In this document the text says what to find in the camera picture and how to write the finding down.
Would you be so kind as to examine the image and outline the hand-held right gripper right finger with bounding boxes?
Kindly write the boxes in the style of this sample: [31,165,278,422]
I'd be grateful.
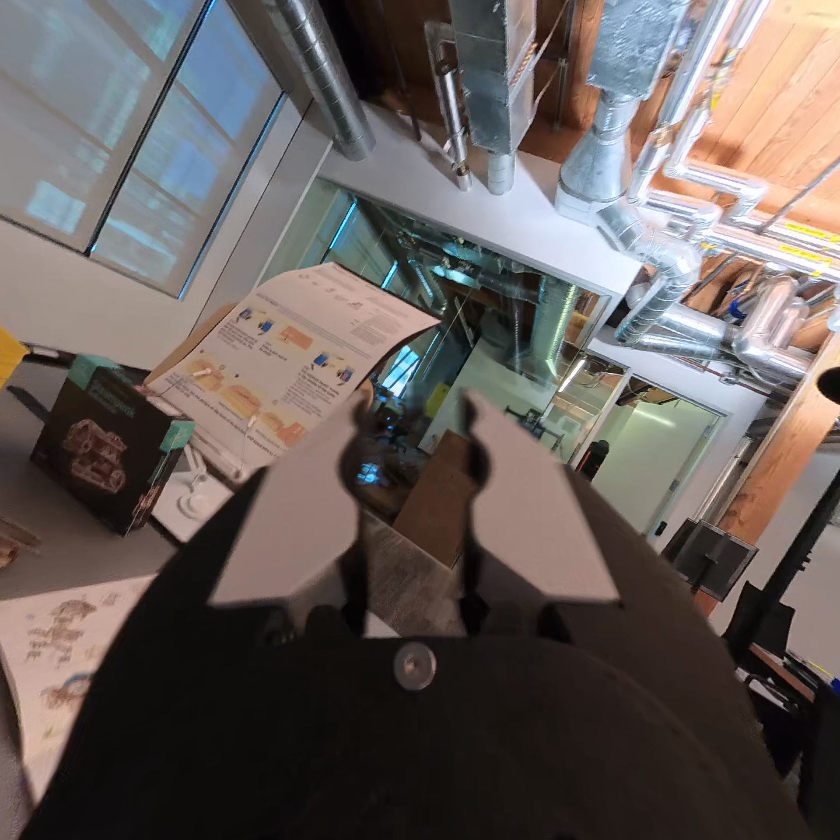
[458,390,623,637]

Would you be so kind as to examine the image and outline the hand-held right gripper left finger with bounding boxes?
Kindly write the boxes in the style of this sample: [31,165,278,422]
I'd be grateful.
[207,390,373,637]

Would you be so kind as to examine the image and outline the nested yellow plastic bins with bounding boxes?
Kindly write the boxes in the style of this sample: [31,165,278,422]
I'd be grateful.
[0,327,30,392]

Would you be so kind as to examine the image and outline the black model kit box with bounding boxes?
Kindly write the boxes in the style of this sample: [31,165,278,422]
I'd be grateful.
[29,354,196,538]

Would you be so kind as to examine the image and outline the partly built wooden model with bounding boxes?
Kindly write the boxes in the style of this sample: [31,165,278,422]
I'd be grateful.
[0,517,42,571]

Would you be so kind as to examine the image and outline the brown cardboard box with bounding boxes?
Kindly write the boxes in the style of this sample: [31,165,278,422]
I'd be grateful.
[392,430,479,570]

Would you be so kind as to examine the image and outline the printed instruction sheet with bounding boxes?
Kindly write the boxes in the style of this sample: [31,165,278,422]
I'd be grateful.
[147,262,442,473]

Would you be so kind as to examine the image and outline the printed instruction booklet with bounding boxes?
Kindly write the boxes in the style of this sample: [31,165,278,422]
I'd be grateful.
[0,574,160,791]

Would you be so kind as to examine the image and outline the black metal pole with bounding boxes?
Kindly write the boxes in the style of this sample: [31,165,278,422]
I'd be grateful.
[722,486,840,657]

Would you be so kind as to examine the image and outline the glass window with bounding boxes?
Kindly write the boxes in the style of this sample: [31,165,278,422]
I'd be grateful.
[0,0,291,301]

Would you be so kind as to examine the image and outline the silver air duct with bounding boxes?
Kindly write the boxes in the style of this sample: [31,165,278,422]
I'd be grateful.
[554,0,840,389]
[269,0,377,163]

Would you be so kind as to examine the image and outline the rectangular metal duct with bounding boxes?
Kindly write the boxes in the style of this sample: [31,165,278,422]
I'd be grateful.
[423,0,537,196]

